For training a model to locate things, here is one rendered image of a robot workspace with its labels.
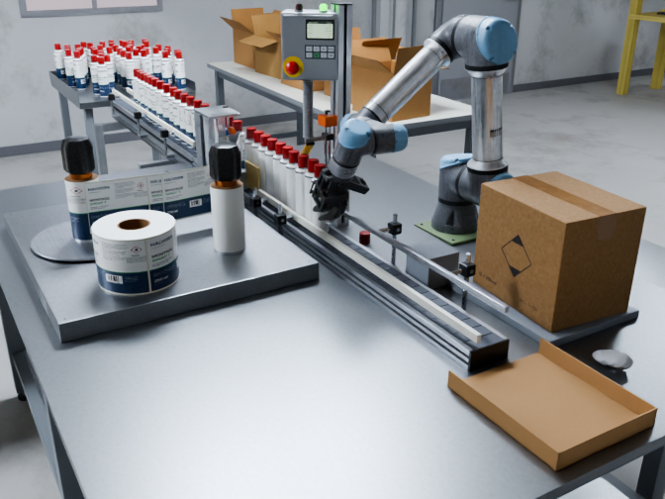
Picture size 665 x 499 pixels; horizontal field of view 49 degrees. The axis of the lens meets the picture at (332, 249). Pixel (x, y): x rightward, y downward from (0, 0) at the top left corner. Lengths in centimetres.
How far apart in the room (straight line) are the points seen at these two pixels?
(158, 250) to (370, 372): 59
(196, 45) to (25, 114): 153
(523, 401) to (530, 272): 35
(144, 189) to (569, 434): 128
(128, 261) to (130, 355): 24
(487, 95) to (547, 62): 701
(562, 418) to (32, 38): 546
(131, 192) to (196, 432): 88
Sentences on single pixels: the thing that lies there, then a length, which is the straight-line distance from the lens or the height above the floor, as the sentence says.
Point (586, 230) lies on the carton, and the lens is 170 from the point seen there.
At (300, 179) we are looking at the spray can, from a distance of 217.
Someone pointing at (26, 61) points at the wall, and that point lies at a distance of 638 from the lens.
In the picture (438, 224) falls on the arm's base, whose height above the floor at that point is 86.
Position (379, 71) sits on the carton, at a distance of 388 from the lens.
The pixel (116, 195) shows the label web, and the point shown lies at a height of 102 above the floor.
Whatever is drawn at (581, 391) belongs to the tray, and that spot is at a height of 83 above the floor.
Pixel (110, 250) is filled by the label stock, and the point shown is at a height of 99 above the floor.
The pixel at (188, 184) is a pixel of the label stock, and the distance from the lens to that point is 215.
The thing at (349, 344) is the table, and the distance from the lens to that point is 168.
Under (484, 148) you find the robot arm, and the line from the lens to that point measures 212.
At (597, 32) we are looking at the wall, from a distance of 958.
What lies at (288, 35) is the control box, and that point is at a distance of 219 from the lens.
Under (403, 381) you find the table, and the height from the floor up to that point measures 83.
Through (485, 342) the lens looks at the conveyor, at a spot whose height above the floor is 88.
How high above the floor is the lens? 169
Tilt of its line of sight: 24 degrees down
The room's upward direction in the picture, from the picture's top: straight up
